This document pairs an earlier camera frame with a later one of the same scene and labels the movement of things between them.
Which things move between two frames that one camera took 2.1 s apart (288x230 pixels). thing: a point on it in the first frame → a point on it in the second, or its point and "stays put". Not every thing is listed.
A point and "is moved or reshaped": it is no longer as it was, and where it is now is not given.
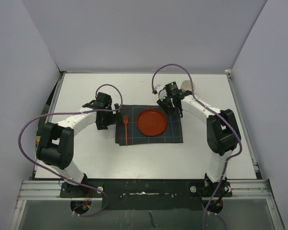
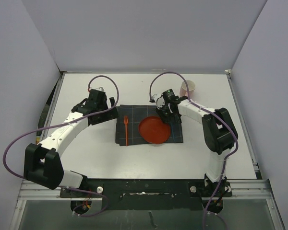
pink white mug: [186, 86] stays put
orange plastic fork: [126, 120] stays put
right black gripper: [162, 103] → [167, 120]
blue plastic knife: [171, 124] stays put
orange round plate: [151, 122] is moved or reshaped
